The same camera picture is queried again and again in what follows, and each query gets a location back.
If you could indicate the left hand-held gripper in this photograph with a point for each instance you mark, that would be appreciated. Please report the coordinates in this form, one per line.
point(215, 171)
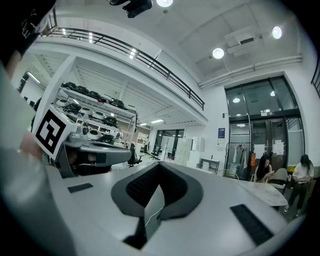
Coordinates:
point(50, 132)

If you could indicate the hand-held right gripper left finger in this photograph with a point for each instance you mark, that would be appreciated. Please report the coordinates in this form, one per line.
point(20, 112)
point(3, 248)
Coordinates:
point(100, 200)

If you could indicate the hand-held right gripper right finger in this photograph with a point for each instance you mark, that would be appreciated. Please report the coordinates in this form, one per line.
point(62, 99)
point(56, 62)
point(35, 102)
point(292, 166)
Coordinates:
point(212, 212)

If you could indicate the person's left forearm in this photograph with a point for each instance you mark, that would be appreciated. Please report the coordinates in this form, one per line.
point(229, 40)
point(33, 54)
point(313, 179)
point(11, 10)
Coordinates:
point(28, 147)

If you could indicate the white foam box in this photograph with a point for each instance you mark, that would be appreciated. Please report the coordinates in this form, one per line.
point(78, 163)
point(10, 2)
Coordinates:
point(195, 158)
point(198, 143)

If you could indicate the row of round black-white appliances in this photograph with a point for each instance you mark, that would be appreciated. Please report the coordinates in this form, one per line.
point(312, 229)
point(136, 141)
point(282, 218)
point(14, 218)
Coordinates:
point(107, 138)

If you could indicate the black office chair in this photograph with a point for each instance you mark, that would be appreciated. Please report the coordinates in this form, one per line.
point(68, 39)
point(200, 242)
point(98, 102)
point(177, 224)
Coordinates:
point(155, 152)
point(133, 155)

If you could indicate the white bookshelf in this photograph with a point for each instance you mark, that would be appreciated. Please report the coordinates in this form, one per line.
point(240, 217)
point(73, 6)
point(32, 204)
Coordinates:
point(141, 138)

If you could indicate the rectangular ceiling light panel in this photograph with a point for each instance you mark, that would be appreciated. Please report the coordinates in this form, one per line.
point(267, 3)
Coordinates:
point(157, 121)
point(143, 124)

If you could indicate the black shelf table white top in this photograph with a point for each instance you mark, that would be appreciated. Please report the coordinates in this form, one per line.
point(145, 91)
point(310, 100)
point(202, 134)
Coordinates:
point(210, 160)

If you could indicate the dark red coat stand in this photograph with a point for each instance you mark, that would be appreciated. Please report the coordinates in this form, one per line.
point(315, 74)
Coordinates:
point(168, 150)

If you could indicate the black-framed glass partition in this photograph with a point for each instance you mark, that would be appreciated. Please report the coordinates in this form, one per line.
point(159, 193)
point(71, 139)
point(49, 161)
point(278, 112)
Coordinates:
point(170, 140)

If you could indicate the white metal shelf rack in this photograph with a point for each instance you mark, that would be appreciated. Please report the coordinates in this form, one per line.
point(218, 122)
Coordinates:
point(82, 96)

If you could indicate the grey hanging garment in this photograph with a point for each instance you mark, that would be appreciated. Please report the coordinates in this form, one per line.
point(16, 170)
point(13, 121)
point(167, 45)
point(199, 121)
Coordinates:
point(243, 158)

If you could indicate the white hanging garment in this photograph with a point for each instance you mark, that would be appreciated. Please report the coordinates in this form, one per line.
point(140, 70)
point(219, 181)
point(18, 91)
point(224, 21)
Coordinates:
point(234, 153)

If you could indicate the orange hanging garment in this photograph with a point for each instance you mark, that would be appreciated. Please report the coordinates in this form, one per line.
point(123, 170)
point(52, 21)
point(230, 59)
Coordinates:
point(252, 160)

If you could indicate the beige locker cabinet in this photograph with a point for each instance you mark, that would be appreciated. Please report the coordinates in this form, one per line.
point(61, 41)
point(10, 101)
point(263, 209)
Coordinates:
point(183, 150)

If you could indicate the black clothes rack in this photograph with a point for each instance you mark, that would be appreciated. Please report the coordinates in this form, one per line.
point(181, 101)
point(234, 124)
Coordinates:
point(237, 143)

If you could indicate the beige chair gold legs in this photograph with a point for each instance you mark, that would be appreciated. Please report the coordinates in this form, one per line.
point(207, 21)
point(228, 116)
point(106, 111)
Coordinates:
point(281, 175)

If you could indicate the white paper sheet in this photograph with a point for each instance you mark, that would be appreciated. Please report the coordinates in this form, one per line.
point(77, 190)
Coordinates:
point(278, 147)
point(259, 149)

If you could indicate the yellow bag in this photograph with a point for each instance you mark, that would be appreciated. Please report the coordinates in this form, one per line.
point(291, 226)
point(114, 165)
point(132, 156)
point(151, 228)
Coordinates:
point(292, 169)

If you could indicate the black mezzanine railing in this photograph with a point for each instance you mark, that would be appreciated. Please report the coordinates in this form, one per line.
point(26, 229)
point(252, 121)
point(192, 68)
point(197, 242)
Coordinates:
point(150, 60)

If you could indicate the lit door sign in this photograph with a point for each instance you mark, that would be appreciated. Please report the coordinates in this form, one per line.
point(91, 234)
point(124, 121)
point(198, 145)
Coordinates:
point(267, 113)

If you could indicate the black-framed glass door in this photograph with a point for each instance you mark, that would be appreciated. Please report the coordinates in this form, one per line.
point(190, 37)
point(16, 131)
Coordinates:
point(260, 100)

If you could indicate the black boxy device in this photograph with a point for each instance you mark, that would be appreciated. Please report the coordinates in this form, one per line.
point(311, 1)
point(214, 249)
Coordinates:
point(137, 8)

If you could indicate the round ceiling light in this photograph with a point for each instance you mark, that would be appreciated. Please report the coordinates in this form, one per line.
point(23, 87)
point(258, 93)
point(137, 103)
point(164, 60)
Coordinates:
point(164, 2)
point(218, 53)
point(277, 32)

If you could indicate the white ceiling pipe run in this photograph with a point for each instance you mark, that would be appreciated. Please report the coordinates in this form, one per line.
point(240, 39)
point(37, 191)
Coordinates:
point(250, 68)

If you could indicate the person's black shirt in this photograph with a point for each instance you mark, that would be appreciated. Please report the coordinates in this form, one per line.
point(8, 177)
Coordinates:
point(17, 25)

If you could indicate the white ceiling air conditioner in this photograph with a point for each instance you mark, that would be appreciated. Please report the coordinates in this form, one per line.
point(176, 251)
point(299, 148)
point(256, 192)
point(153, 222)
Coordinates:
point(240, 40)

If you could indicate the blue wall poster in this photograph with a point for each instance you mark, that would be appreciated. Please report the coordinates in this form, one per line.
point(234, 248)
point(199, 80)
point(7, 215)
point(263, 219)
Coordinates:
point(221, 133)

